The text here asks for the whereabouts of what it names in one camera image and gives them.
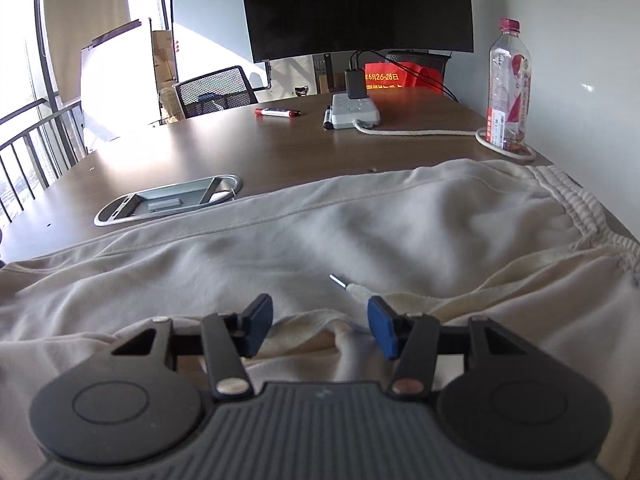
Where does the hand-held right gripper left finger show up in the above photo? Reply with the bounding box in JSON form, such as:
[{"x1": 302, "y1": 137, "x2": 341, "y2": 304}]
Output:
[{"x1": 110, "y1": 294, "x2": 275, "y2": 397}]

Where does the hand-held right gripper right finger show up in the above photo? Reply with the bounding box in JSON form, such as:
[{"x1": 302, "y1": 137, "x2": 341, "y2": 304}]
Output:
[{"x1": 367, "y1": 296, "x2": 527, "y2": 397}]

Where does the white power strip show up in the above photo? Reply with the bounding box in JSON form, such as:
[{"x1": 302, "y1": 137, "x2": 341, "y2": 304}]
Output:
[{"x1": 330, "y1": 92, "x2": 381, "y2": 129}]

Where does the black mesh office chair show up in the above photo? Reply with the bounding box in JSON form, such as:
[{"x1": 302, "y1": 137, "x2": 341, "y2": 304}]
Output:
[
  {"x1": 385, "y1": 50, "x2": 454, "y2": 97},
  {"x1": 173, "y1": 65, "x2": 259, "y2": 120}
]

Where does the black charger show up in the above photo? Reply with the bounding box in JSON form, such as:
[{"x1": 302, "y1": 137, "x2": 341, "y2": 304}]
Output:
[{"x1": 344, "y1": 69, "x2": 368, "y2": 100}]

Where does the red bag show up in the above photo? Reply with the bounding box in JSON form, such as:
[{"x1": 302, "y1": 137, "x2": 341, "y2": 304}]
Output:
[{"x1": 364, "y1": 61, "x2": 445, "y2": 95}]

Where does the clear water bottle pink cap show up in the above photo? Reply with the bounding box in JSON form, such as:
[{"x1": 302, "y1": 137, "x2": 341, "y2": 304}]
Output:
[{"x1": 483, "y1": 17, "x2": 531, "y2": 154}]

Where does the stack of cardboard boxes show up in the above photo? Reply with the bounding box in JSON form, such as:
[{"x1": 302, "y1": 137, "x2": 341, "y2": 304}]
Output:
[{"x1": 151, "y1": 29, "x2": 184, "y2": 124}]

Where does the white flip chart easel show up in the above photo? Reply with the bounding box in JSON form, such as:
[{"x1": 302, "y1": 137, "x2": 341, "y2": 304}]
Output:
[{"x1": 80, "y1": 17, "x2": 164, "y2": 150}]

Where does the black balcony railing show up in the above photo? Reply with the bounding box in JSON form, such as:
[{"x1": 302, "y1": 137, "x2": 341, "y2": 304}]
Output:
[{"x1": 0, "y1": 97, "x2": 87, "y2": 232}]

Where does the black framed whiteboard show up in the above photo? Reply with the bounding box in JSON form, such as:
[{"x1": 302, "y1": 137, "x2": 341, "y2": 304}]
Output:
[{"x1": 170, "y1": 0, "x2": 274, "y2": 92}]

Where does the black television screen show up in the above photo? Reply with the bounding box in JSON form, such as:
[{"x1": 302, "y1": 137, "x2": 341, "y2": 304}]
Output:
[{"x1": 237, "y1": 0, "x2": 475, "y2": 65}]

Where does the cream roller blind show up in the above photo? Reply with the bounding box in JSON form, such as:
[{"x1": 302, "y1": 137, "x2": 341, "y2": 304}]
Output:
[{"x1": 42, "y1": 0, "x2": 132, "y2": 104}]

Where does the grey table cable box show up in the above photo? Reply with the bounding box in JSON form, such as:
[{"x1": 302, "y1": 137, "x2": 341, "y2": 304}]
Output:
[{"x1": 94, "y1": 174, "x2": 244, "y2": 228}]

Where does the white power cable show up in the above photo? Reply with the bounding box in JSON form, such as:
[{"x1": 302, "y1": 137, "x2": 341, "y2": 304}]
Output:
[{"x1": 353, "y1": 119, "x2": 536, "y2": 163}]

